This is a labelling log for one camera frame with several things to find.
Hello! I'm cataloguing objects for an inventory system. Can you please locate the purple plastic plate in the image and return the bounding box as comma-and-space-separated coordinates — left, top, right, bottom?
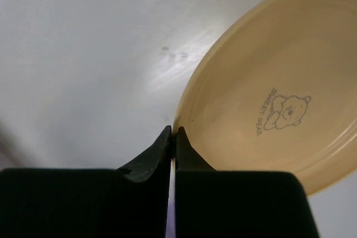
166, 162, 176, 238

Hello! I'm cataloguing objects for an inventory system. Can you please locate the yellow plastic plate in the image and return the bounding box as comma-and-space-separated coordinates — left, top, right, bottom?
173, 0, 356, 195

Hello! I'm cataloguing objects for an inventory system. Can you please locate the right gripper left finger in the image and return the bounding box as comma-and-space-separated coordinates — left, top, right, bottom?
1, 126, 172, 237

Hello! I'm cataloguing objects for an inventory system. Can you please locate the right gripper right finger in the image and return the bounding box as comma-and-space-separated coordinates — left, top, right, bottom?
175, 127, 319, 237

